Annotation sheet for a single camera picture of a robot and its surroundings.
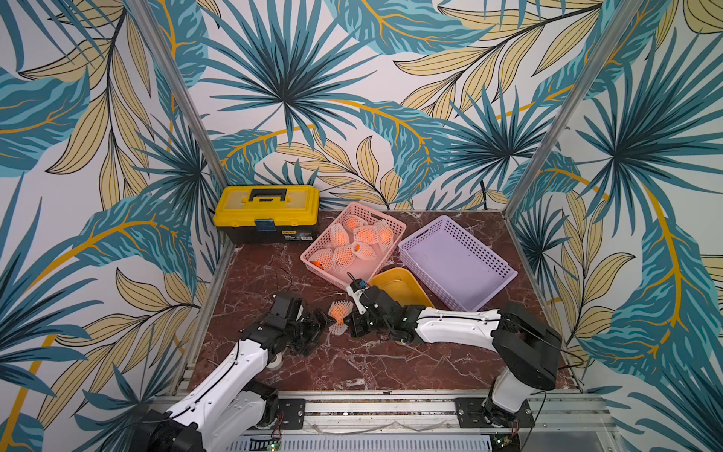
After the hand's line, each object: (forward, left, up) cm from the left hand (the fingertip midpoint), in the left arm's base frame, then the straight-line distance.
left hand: (330, 332), depth 80 cm
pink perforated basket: (+34, -7, -1) cm, 35 cm away
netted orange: (+6, -2, +1) cm, 7 cm away
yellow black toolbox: (+37, +24, +10) cm, 45 cm away
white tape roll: (-7, +15, -5) cm, 17 cm away
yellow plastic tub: (+20, -23, -6) cm, 31 cm away
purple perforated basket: (+29, -43, -6) cm, 52 cm away
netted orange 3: (+37, -17, 0) cm, 40 cm away
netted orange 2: (+25, +5, +1) cm, 25 cm away
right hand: (+4, -3, 0) cm, 5 cm away
